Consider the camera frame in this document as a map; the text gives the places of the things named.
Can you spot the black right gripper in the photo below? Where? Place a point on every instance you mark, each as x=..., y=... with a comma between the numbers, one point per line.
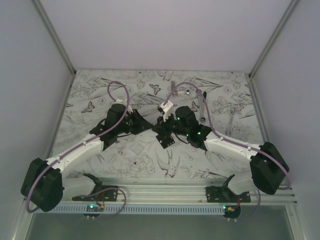
x=160, y=128

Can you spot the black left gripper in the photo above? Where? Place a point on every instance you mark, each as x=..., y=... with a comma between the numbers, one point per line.
x=141, y=124

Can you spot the black fuse box base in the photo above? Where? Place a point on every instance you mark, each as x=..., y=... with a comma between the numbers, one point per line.
x=165, y=141

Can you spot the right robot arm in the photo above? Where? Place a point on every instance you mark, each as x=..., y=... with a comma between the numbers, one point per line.
x=267, y=167

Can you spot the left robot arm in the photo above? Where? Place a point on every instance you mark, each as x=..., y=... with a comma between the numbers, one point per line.
x=46, y=182

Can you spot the clear plastic fuse box cover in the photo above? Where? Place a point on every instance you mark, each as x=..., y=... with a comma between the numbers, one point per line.
x=137, y=148

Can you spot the ratchet wrench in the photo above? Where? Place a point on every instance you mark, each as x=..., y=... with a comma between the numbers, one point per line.
x=202, y=118

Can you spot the silver open end wrench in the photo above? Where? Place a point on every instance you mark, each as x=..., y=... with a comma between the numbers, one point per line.
x=232, y=113

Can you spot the left controller board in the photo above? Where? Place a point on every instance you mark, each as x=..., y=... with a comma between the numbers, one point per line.
x=95, y=208

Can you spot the controller board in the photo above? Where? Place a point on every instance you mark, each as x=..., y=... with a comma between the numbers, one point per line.
x=95, y=208
x=231, y=208

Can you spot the right controller board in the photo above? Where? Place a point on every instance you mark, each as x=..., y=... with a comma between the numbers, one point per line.
x=231, y=208

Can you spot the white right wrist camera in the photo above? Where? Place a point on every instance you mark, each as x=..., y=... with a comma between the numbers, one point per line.
x=166, y=108

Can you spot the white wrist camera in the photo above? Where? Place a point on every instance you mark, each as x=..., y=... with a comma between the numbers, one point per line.
x=124, y=102
x=166, y=108

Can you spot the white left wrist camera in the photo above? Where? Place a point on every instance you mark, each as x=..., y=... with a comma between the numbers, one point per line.
x=124, y=102

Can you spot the metal bracket block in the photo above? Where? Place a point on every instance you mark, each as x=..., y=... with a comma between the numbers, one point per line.
x=173, y=88

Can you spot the aluminium frame rail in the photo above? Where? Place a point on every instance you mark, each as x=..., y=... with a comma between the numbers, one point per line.
x=186, y=191

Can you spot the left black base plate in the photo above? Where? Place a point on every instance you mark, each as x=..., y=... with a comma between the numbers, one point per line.
x=103, y=193

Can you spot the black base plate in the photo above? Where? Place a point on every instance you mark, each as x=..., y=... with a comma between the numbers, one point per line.
x=219, y=194
x=103, y=193

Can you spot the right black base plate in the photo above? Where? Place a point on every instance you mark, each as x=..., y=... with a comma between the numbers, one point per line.
x=219, y=194

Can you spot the white slotted cable duct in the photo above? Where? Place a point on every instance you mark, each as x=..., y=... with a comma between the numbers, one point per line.
x=148, y=209

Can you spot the left aluminium corner post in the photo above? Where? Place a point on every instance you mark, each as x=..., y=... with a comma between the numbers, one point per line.
x=53, y=35

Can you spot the aluminium corner post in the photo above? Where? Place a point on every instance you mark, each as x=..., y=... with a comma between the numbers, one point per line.
x=274, y=37
x=53, y=35

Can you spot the right aluminium corner post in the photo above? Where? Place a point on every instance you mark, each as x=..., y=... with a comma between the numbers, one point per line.
x=274, y=37

